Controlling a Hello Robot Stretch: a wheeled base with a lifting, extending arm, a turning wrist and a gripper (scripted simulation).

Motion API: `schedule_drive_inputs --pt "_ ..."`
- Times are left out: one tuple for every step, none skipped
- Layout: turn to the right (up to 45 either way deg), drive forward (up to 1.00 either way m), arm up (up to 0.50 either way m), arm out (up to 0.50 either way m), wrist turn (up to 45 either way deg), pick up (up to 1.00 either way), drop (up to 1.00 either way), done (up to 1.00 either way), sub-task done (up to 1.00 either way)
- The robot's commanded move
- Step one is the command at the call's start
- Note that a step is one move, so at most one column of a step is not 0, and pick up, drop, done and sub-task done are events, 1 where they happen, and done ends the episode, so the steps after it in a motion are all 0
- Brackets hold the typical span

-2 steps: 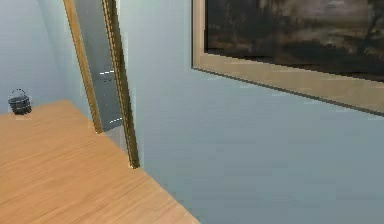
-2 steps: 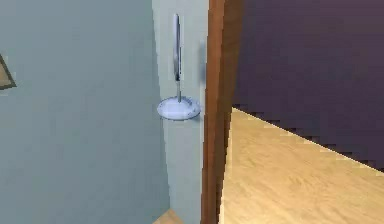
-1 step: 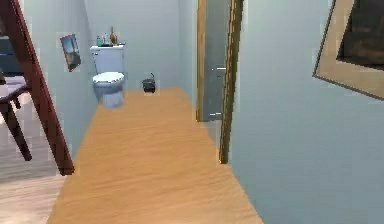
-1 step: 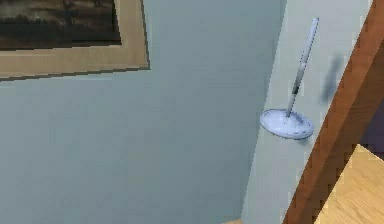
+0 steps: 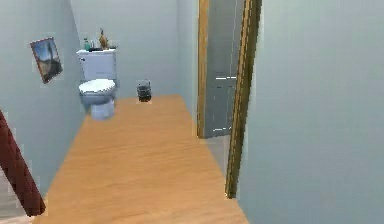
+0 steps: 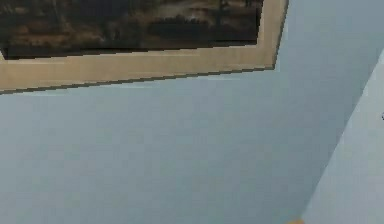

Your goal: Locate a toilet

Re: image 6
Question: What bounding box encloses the dark painting in tan frame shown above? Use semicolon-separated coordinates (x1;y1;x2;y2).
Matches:
0;0;290;96

